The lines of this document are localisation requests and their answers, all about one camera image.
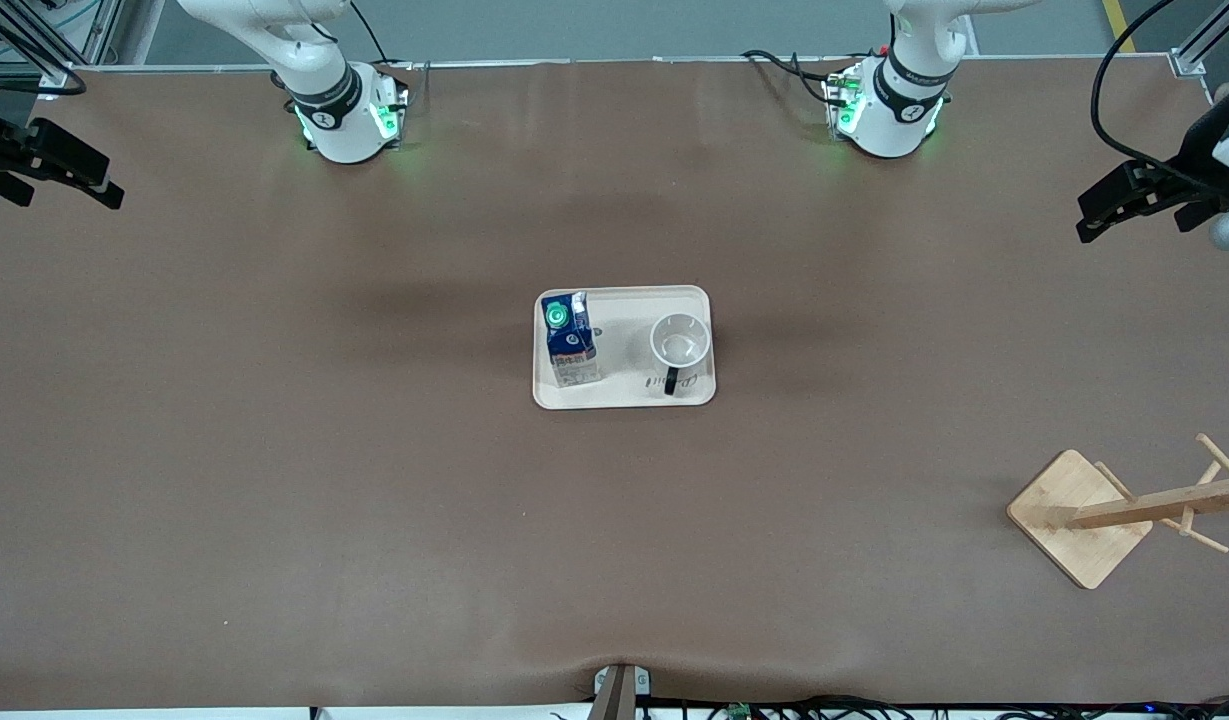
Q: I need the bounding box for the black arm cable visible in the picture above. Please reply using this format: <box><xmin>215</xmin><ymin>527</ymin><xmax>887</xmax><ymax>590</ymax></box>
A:
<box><xmin>1091</xmin><ymin>0</ymin><xmax>1200</xmax><ymax>191</ymax></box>
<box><xmin>0</xmin><ymin>60</ymin><xmax>87</xmax><ymax>98</ymax></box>

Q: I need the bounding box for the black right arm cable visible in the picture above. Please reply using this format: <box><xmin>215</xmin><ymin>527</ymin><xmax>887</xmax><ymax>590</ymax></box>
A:
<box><xmin>0</xmin><ymin>60</ymin><xmax>87</xmax><ymax>98</ymax></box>

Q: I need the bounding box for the cream rabbit print tray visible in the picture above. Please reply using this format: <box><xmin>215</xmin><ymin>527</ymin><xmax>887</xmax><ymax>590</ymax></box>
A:
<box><xmin>532</xmin><ymin>285</ymin><xmax>718</xmax><ymax>411</ymax></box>

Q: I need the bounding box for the white cup black handle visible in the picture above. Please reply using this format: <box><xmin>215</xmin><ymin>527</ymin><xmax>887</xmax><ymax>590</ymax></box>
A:
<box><xmin>650</xmin><ymin>313</ymin><xmax>713</xmax><ymax>398</ymax></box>

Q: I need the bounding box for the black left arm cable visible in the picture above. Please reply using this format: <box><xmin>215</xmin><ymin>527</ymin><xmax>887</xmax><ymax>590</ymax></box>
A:
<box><xmin>1091</xmin><ymin>0</ymin><xmax>1200</xmax><ymax>191</ymax></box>

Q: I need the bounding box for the black right base cable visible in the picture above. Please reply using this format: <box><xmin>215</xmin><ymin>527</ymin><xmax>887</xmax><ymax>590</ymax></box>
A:
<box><xmin>349</xmin><ymin>0</ymin><xmax>430</xmax><ymax>76</ymax></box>

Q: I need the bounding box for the aluminium frame profile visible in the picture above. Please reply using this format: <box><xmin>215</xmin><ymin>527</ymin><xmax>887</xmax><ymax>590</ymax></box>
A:
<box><xmin>0</xmin><ymin>0</ymin><xmax>125</xmax><ymax>96</ymax></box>
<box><xmin>1169</xmin><ymin>0</ymin><xmax>1229</xmax><ymax>79</ymax></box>

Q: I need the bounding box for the metal table edge bracket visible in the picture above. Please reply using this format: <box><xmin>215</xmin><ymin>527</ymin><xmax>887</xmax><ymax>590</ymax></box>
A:
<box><xmin>592</xmin><ymin>663</ymin><xmax>652</xmax><ymax>720</ymax></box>

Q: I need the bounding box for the black base cable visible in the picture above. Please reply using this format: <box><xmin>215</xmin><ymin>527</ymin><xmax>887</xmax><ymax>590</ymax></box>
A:
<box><xmin>349</xmin><ymin>0</ymin><xmax>430</xmax><ymax>76</ymax></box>
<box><xmin>742</xmin><ymin>48</ymin><xmax>837</xmax><ymax>106</ymax></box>

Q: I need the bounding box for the wooden mug tree rack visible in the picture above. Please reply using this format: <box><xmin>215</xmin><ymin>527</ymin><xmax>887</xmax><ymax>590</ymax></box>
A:
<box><xmin>1006</xmin><ymin>433</ymin><xmax>1229</xmax><ymax>591</ymax></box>

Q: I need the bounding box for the black left base cable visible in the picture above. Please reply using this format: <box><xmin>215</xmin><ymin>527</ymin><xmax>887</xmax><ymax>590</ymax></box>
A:
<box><xmin>742</xmin><ymin>48</ymin><xmax>837</xmax><ymax>106</ymax></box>

